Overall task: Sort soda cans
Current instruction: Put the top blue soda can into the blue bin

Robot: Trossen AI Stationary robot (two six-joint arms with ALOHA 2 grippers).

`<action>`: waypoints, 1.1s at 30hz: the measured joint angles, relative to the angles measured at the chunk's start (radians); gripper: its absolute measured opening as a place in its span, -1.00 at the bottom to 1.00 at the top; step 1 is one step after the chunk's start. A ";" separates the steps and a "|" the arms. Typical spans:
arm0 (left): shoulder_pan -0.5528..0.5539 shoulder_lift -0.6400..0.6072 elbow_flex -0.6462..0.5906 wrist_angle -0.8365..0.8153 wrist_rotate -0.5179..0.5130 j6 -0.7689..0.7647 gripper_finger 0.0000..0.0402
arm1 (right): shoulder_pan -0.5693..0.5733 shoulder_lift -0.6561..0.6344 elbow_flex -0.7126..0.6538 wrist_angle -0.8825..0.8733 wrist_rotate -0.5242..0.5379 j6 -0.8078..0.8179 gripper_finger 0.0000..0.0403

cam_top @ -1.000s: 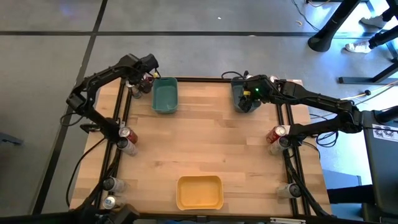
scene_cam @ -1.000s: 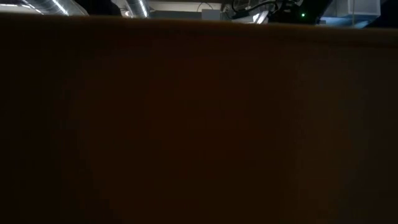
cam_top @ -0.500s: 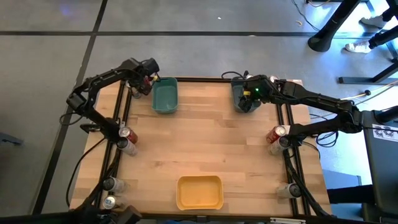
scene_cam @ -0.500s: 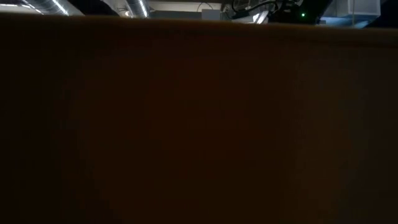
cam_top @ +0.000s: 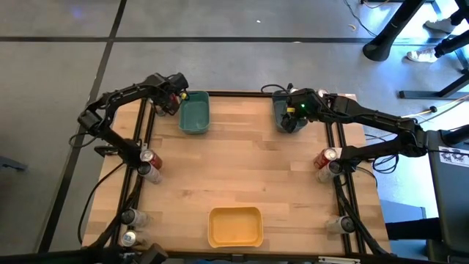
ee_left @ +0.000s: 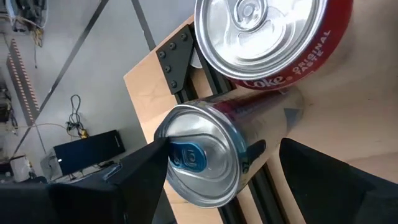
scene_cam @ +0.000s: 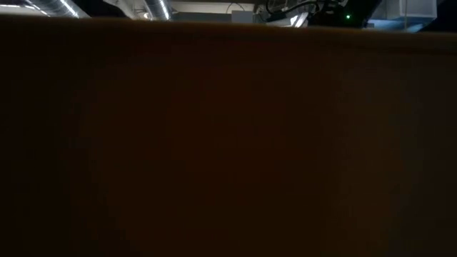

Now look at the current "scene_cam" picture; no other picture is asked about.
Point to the large brown cardboard box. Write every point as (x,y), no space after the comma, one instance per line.
(228,142)

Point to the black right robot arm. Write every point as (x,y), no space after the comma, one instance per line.
(332,14)

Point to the small round silver duct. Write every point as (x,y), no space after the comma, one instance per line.
(159,9)

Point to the large round silver duct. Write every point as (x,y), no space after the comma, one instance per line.
(60,7)

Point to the rectangular metal duct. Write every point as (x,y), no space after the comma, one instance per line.
(403,14)

